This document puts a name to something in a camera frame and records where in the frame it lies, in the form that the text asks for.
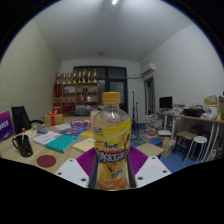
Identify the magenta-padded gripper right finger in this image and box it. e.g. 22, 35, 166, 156
127, 145, 172, 189

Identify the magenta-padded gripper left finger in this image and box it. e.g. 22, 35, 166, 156
54, 147, 100, 190

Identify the yellow-labelled orange-capped drink bottle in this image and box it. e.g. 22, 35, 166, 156
92, 91, 132, 191

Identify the flat round red coaster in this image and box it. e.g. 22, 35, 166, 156
36, 154, 57, 169

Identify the beige notebook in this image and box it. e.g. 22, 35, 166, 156
72, 137, 96, 154

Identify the teal book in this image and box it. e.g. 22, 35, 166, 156
44, 134, 80, 154

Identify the blue book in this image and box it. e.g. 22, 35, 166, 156
59, 128, 82, 136

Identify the orange book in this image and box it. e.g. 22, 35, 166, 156
79, 128, 95, 138

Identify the white book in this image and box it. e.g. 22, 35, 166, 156
32, 130, 63, 147

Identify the stack of books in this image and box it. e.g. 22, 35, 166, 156
143, 114, 164, 135

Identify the brown-topped stool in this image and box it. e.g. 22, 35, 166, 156
173, 130, 198, 156

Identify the pink box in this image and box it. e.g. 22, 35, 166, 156
70, 119, 91, 128

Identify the blue booklet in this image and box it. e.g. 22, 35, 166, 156
32, 124, 49, 135

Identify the black mug with coloured dots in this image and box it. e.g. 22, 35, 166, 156
11, 134, 34, 158

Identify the white round stool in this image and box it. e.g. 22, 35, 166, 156
184, 135, 208, 163

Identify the yellow gift box, red ribbon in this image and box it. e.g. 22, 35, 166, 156
43, 109, 64, 128

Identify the tan upright box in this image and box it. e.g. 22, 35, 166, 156
89, 110, 100, 128

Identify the black tripod stand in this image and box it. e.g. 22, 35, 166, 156
131, 91, 141, 132

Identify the white stirrer with red ball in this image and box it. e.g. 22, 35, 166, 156
20, 127, 27, 143

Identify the wooden desk with white legs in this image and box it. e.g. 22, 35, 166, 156
156, 111, 224, 158

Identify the black computer monitor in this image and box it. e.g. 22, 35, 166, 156
158, 96, 174, 110

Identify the black box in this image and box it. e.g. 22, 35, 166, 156
183, 108, 205, 118

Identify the black office chair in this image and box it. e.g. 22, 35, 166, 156
10, 105, 44, 135

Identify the wooden shelf unit with trophies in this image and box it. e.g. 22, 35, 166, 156
51, 68, 100, 116

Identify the purple sign board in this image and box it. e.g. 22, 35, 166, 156
0, 110, 14, 142

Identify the cardboard box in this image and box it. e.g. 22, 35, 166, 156
203, 96, 219, 107

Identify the white wall air conditioner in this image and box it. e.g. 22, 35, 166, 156
141, 62, 157, 77

